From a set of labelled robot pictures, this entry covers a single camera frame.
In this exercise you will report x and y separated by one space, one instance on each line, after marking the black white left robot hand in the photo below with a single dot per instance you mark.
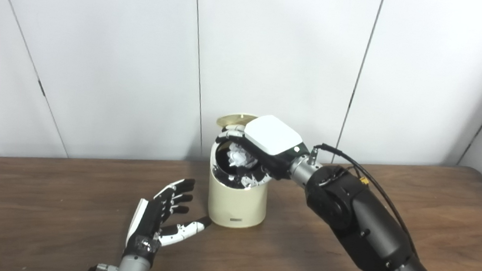
148 221

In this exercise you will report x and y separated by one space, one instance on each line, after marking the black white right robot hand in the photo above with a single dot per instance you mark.
273 136

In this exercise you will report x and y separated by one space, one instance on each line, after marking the white paper ball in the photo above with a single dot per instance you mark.
239 157

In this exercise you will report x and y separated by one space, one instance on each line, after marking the cream round bin lid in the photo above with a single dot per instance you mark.
233 119

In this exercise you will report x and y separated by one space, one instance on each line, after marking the cream-colored desktop trash bin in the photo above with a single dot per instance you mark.
235 205

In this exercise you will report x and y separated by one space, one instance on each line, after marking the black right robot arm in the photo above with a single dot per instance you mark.
368 225

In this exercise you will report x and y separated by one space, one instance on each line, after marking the black wall panel hinge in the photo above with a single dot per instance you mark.
42 88

